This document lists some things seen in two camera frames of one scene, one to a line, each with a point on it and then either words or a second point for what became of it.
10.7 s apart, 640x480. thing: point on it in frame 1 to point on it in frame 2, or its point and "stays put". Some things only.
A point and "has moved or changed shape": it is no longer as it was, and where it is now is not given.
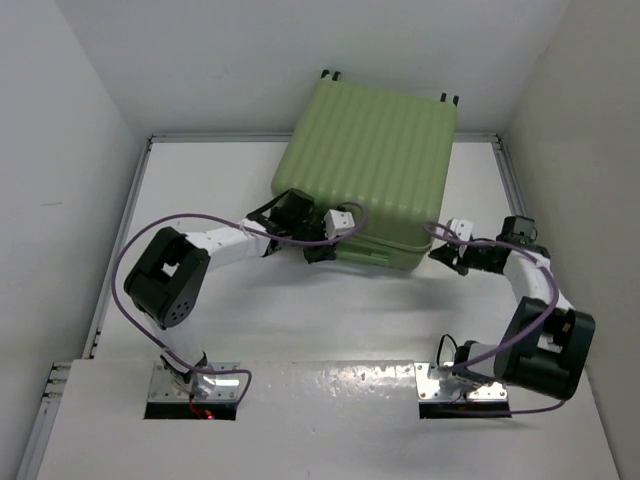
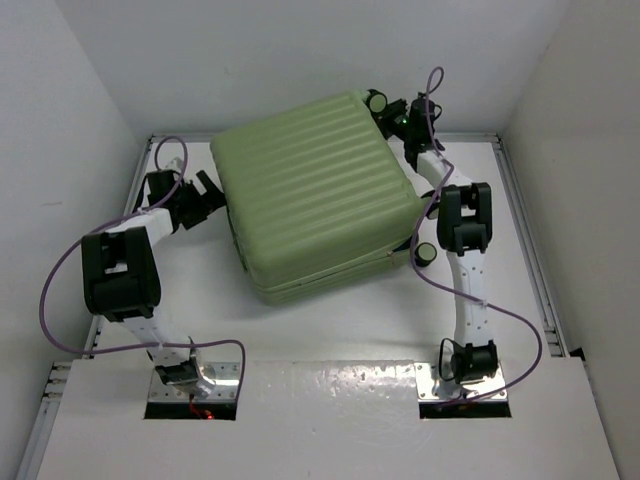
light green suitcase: x=391 y=152 has moved or changed shape
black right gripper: x=450 y=256 to x=392 y=108
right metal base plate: x=429 y=388 stays put
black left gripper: x=319 y=252 to x=207 y=202
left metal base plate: x=227 y=386 stays put
